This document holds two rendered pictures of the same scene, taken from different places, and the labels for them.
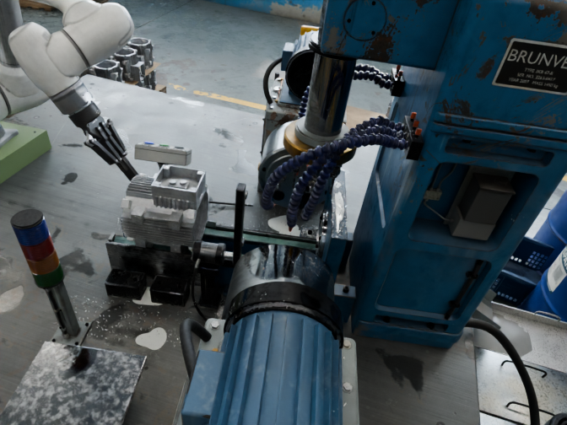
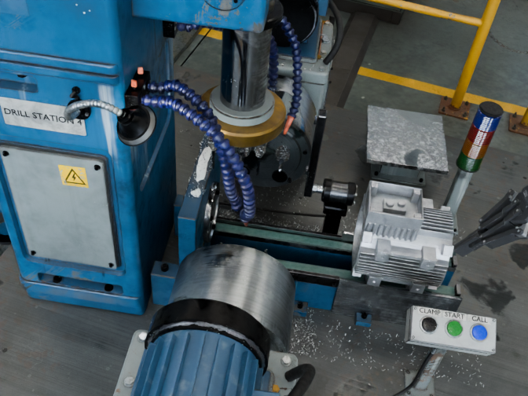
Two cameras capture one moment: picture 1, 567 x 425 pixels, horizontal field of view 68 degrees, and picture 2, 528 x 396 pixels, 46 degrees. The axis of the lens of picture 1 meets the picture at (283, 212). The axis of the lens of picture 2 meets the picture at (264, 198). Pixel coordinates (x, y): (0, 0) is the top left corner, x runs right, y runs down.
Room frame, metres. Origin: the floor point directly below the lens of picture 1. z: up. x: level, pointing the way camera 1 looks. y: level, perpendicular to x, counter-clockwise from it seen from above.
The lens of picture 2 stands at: (1.90, 0.05, 2.09)
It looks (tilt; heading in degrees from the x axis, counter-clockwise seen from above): 45 degrees down; 183
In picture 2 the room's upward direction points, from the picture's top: 7 degrees clockwise
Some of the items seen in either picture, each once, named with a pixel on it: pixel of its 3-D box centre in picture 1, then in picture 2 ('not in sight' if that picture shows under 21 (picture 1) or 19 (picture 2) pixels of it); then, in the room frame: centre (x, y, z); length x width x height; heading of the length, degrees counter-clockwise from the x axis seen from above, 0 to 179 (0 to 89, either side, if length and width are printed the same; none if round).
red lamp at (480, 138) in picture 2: (36, 243); (482, 131); (0.60, 0.52, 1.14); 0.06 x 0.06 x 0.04
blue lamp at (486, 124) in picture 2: (30, 228); (487, 117); (0.60, 0.52, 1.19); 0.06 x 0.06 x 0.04
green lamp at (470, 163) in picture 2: (47, 271); (470, 158); (0.60, 0.52, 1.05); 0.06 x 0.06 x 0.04
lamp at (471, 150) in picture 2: (42, 257); (475, 144); (0.60, 0.52, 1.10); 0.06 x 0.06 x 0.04
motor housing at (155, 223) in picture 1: (167, 212); (400, 241); (0.90, 0.33, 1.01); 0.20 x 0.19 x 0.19; 89
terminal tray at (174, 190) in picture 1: (180, 188); (392, 210); (0.90, 0.29, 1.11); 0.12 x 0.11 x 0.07; 89
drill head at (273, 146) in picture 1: (299, 156); (225, 340); (1.25, -0.03, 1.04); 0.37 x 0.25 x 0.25; 0
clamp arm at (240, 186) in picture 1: (238, 227); (315, 155); (0.76, 0.11, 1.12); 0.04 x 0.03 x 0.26; 90
